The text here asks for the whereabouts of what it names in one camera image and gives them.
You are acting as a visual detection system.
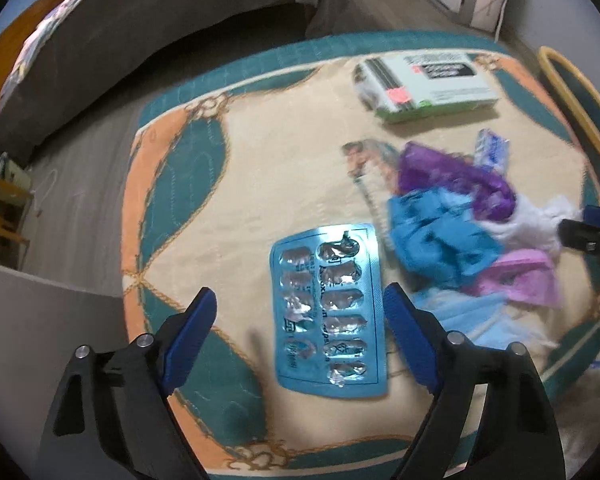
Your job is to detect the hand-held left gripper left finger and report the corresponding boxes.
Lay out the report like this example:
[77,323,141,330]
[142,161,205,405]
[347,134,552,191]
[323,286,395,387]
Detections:
[39,286,218,480]

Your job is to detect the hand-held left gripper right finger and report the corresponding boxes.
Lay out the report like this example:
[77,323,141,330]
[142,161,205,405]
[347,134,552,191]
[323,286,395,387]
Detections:
[382,282,566,480]

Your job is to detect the white tissue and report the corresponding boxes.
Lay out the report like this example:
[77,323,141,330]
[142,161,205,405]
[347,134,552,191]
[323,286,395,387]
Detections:
[490,195,583,266]

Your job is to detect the blue face mask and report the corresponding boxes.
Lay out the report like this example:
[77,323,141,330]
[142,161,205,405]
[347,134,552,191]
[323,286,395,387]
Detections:
[420,290,561,356]

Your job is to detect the pink plastic wrapper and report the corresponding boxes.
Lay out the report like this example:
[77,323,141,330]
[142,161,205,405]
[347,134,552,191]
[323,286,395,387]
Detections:
[460,249,561,308]

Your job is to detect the blue wrapper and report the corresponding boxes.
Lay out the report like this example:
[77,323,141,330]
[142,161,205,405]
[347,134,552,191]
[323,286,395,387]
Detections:
[387,187,503,288]

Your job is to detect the teal blister pack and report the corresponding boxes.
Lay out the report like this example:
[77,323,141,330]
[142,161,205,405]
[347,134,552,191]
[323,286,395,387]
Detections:
[270,222,388,400]

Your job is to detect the teal bin with yellow rim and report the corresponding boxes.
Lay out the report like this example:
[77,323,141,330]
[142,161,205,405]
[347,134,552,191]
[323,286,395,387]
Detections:
[536,46,600,186]

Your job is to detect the blue white small packet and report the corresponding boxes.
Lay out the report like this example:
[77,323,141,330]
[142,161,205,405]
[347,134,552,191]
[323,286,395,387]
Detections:
[472,129,512,168]

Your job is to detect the purple plastic wrapper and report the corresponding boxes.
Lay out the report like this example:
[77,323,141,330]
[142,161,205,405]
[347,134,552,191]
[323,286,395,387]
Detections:
[397,142,516,223]

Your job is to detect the white green medicine box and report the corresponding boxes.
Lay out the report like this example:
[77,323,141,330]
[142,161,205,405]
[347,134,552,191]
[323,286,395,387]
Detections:
[352,50,498,125]

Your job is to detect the printed photo wrapper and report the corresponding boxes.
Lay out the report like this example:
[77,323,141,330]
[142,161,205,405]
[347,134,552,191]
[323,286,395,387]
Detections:
[342,140,403,196]

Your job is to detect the patterned quilted cushion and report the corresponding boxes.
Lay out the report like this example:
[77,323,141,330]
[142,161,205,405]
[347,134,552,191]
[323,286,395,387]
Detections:
[121,30,600,472]

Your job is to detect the wooden nightstand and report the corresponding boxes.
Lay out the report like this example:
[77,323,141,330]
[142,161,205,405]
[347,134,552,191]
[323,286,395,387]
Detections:
[0,125,33,261]

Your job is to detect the green bucket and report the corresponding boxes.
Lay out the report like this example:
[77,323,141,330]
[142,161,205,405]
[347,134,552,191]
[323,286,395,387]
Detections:
[0,152,31,181]

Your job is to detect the wooden bed headboard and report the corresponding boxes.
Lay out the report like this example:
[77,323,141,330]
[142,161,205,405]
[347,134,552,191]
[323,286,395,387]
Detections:
[0,0,78,126]

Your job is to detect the blue floral quilt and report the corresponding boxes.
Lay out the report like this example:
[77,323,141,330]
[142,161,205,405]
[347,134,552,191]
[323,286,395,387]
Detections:
[0,0,81,111]

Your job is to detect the white power cable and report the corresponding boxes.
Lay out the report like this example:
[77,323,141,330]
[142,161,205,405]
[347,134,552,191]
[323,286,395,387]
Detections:
[492,0,513,43]

